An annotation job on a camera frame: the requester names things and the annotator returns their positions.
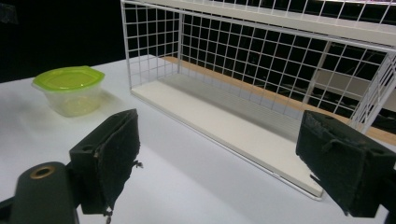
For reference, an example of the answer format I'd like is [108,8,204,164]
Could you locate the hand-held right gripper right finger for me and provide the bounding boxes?
[295,109,396,218]

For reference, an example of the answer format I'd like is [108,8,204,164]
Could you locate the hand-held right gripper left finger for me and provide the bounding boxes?
[68,108,144,217]

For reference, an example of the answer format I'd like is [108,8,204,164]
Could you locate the clear container with green lid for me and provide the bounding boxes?
[32,65,106,119]

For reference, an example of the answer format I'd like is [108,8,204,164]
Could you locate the white wire shelf rack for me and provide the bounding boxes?
[120,0,396,202]

